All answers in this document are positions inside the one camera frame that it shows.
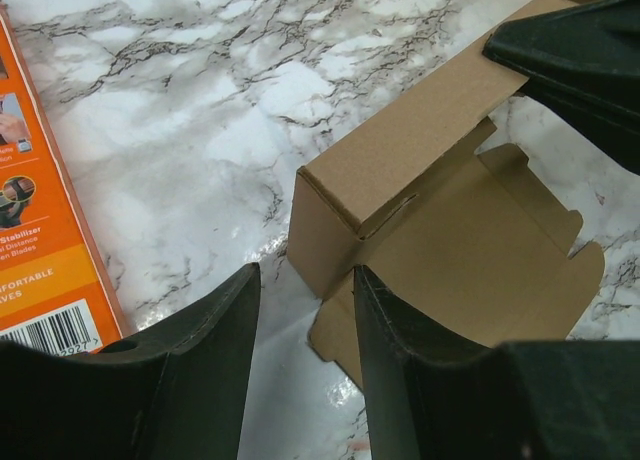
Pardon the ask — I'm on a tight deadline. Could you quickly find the brown cardboard box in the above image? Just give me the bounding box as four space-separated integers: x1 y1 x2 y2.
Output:
287 0 631 389

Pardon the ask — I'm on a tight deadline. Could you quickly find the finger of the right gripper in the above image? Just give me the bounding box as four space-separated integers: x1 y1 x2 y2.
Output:
483 0 639 173

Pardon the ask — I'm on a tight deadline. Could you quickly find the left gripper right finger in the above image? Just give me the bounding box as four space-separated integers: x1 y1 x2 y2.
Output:
354 265 639 459

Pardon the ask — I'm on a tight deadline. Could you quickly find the orange product box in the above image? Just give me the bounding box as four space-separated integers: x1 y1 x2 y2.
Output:
1 13 130 356

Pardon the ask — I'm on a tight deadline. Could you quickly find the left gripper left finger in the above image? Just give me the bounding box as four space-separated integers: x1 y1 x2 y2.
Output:
1 263 261 459

